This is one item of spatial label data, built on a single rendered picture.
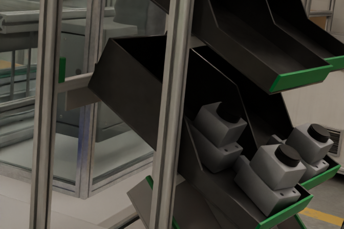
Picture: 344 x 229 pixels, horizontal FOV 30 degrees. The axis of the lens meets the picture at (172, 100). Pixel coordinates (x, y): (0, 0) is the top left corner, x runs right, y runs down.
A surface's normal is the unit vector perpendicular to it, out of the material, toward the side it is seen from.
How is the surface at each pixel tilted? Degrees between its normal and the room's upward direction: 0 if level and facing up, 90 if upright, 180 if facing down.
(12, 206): 0
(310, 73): 115
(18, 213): 0
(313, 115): 90
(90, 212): 0
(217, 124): 90
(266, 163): 86
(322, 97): 90
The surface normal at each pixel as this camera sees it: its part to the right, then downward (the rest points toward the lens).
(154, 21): 0.51, -0.05
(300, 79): 0.68, 0.60
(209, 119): -0.60, 0.12
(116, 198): 0.09, -0.97
